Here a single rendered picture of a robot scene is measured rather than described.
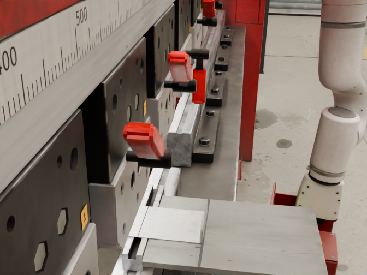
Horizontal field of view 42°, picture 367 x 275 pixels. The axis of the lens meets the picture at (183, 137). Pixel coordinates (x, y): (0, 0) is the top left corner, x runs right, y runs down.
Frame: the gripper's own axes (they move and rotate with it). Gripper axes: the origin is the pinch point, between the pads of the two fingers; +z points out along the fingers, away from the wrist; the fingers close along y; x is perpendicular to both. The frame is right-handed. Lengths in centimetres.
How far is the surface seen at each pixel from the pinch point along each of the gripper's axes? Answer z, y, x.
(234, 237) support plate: -24, -16, -42
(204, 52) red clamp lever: -47, -27, -27
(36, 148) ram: -57, -25, -83
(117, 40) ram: -59, -27, -67
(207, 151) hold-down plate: -13.2, -28.7, 4.0
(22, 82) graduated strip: -61, -25, -84
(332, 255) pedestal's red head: -3.4, 4.3, -13.2
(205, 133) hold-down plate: -13.0, -31.6, 14.6
